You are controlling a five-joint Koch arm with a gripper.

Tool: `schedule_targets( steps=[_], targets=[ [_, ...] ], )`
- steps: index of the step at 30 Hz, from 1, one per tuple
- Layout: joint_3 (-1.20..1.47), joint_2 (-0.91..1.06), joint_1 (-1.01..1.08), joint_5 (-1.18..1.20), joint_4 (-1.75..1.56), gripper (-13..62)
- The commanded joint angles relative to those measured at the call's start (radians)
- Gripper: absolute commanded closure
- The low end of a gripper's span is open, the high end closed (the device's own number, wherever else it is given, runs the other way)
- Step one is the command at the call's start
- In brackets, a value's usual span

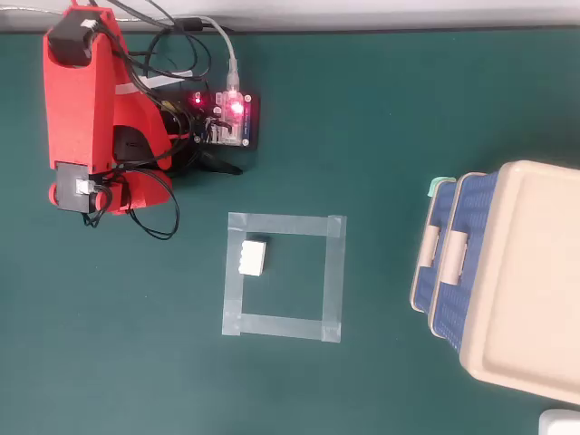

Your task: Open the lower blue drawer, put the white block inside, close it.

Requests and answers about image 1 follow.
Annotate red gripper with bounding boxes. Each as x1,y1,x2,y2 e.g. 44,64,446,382
102,173,174,216

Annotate white cube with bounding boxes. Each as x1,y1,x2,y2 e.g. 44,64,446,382
239,235,274,276

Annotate blue drawer with taped handle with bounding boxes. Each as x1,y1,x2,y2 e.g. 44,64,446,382
411,180,457,314

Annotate beige plastic drawer cabinet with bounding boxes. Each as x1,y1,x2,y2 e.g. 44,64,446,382
410,159,580,407

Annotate motor driver circuit board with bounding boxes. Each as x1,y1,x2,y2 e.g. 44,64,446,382
192,90,254,147

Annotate translucent tape strip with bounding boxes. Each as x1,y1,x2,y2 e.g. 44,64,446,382
227,211,348,239
221,310,342,344
221,212,248,336
320,216,348,344

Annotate dark green table mat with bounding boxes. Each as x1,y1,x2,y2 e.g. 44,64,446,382
0,29,580,435

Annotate mint green tape piece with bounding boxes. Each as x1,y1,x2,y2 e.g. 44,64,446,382
428,176,458,199

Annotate white plastic object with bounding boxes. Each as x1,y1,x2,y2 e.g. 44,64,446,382
537,409,580,435

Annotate black servo cable bundle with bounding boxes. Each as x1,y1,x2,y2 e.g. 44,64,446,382
108,0,214,99

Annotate black power cable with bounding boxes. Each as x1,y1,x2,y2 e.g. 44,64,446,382
147,24,235,78

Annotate white USB cable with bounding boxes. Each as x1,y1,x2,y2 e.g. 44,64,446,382
0,4,242,99

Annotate blue drawer with plain handle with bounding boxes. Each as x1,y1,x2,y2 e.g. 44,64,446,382
432,174,499,359

